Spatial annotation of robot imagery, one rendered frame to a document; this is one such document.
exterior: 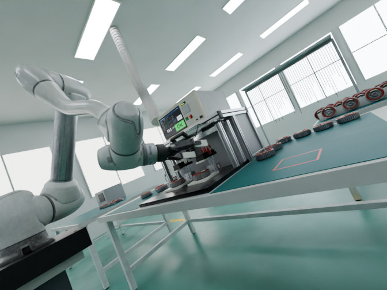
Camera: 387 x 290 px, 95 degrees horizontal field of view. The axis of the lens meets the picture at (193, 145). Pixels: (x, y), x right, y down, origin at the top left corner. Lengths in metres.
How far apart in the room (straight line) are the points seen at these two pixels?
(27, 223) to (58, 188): 0.19
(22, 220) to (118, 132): 0.65
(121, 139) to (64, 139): 0.59
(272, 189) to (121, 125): 0.50
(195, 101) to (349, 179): 0.89
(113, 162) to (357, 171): 0.70
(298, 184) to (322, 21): 7.10
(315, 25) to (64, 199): 7.45
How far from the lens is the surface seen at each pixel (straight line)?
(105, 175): 5.88
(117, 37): 3.44
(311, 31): 7.52
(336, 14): 7.56
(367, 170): 0.58
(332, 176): 0.59
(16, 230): 1.08
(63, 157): 1.15
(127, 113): 0.54
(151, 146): 0.72
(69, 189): 1.17
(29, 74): 1.04
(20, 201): 1.09
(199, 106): 1.17
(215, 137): 1.27
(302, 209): 1.73
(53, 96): 0.94
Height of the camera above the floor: 0.92
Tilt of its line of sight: 3 degrees up
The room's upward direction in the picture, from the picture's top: 23 degrees counter-clockwise
